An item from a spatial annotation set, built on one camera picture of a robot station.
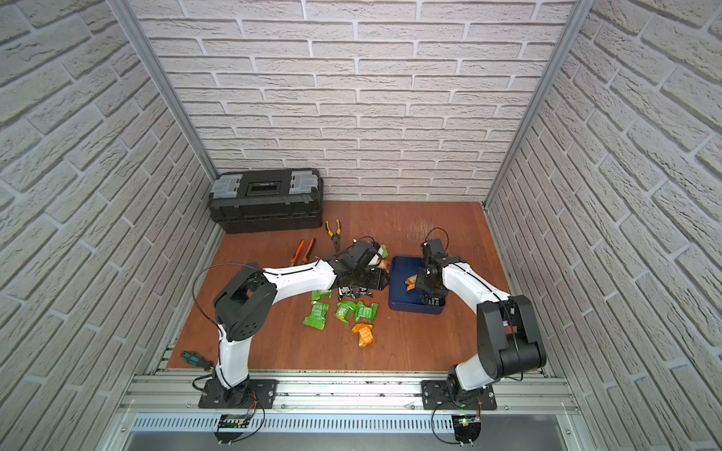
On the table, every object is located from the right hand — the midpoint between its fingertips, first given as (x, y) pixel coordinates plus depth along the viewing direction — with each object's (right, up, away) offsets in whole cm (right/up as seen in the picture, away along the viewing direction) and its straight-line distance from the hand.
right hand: (430, 285), depth 91 cm
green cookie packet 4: (-37, -3, 0) cm, 37 cm away
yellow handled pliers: (-33, +16, +16) cm, 40 cm away
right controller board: (+5, -32, -21) cm, 39 cm away
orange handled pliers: (-44, +9, +10) cm, 46 cm away
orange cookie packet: (-22, -13, -8) cm, 26 cm away
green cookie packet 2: (-29, -7, -4) cm, 30 cm away
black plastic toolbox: (-57, +29, +6) cm, 64 cm away
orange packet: (-15, +5, +10) cm, 19 cm away
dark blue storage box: (-8, +4, +12) cm, 15 cm away
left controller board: (-56, -33, -20) cm, 68 cm away
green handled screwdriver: (-70, -18, -14) cm, 73 cm away
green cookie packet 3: (-22, -8, -4) cm, 23 cm away
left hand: (-13, +2, -2) cm, 14 cm away
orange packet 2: (-6, +1, +1) cm, 6 cm away
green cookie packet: (-37, -9, -4) cm, 38 cm away
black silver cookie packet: (-27, -2, 0) cm, 28 cm away
